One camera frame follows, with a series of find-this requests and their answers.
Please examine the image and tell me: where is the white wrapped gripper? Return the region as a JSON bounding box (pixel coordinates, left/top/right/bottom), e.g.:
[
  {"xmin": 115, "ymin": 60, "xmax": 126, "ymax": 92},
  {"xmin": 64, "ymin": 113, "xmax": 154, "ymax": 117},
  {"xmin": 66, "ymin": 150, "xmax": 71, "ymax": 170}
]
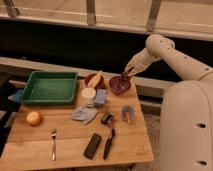
[{"xmin": 124, "ymin": 48, "xmax": 153, "ymax": 77}]

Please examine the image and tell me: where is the dark red grape bunch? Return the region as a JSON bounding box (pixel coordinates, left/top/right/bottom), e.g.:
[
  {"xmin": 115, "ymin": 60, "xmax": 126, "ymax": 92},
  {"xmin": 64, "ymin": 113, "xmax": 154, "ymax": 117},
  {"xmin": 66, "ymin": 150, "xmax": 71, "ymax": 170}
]
[{"xmin": 121, "ymin": 68, "xmax": 133, "ymax": 85}]

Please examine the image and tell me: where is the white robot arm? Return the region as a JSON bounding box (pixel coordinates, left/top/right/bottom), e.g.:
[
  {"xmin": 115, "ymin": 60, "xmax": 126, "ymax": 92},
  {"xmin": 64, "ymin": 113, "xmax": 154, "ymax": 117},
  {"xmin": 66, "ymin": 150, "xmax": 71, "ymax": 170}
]
[{"xmin": 124, "ymin": 34, "xmax": 213, "ymax": 171}]

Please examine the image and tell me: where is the purple bowl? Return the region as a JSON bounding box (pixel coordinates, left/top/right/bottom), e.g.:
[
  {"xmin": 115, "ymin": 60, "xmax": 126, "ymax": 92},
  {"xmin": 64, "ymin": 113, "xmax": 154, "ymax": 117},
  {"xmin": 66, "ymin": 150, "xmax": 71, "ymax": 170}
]
[{"xmin": 109, "ymin": 76, "xmax": 131, "ymax": 95}]

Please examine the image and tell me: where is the red bowl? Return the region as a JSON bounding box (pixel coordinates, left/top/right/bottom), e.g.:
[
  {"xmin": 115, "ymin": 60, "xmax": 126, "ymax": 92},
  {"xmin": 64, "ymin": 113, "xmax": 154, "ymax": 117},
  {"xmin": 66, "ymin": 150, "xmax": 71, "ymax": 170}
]
[{"xmin": 84, "ymin": 74, "xmax": 105, "ymax": 90}]

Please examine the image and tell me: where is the banana piece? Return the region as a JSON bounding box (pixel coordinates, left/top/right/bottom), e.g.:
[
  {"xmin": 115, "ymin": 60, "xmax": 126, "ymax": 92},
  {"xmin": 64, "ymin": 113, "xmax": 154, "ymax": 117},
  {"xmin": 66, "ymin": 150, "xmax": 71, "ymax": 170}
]
[{"xmin": 87, "ymin": 71, "xmax": 102, "ymax": 88}]

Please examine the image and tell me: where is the clear glass cup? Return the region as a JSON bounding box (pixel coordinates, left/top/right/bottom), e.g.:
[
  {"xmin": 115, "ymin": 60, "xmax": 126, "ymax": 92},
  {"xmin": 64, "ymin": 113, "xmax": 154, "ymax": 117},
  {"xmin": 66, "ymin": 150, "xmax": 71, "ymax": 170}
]
[{"xmin": 121, "ymin": 105, "xmax": 135, "ymax": 123}]

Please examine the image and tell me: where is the white cup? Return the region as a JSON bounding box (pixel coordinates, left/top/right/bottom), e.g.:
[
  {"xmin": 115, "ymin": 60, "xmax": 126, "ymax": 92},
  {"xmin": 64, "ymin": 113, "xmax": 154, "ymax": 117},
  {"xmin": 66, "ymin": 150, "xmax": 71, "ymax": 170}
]
[{"xmin": 81, "ymin": 87, "xmax": 96, "ymax": 107}]

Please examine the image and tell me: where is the black tape roll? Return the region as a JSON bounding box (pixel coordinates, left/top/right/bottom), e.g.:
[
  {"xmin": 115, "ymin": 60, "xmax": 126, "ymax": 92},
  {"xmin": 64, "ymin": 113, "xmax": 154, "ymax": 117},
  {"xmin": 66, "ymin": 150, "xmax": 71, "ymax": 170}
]
[{"xmin": 101, "ymin": 113, "xmax": 114, "ymax": 125}]

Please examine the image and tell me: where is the grey blue cloth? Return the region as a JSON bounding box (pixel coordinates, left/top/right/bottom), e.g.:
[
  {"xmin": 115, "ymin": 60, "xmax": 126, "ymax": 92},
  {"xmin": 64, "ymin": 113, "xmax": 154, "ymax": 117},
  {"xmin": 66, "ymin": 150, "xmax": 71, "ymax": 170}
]
[{"xmin": 71, "ymin": 106, "xmax": 98, "ymax": 124}]

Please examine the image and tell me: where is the black remote control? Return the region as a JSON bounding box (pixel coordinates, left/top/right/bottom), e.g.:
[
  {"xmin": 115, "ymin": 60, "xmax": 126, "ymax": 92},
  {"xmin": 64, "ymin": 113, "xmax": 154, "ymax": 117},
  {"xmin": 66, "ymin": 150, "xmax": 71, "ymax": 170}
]
[{"xmin": 83, "ymin": 133, "xmax": 102, "ymax": 159}]

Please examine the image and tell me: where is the green plastic tray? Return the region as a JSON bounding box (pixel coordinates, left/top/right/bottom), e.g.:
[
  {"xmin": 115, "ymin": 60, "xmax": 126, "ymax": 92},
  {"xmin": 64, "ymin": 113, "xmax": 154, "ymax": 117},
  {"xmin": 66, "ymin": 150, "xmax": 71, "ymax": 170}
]
[{"xmin": 21, "ymin": 71, "xmax": 78, "ymax": 105}]

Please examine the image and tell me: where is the silver fork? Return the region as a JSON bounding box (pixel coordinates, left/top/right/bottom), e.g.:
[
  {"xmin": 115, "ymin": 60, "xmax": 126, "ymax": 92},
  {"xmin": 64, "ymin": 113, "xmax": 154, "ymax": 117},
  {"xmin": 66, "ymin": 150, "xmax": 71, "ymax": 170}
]
[{"xmin": 51, "ymin": 129, "xmax": 57, "ymax": 161}]

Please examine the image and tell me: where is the yellow red apple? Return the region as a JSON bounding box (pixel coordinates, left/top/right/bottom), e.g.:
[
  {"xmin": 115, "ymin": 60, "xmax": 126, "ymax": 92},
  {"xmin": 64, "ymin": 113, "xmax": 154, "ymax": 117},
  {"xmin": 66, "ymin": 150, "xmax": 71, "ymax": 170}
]
[{"xmin": 26, "ymin": 111, "xmax": 41, "ymax": 126}]

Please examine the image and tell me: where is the blue object left of table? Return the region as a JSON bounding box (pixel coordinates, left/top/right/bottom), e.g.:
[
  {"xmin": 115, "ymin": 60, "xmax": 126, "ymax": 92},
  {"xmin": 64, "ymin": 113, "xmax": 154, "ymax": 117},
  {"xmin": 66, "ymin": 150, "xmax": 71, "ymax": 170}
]
[{"xmin": 8, "ymin": 89, "xmax": 23, "ymax": 102}]

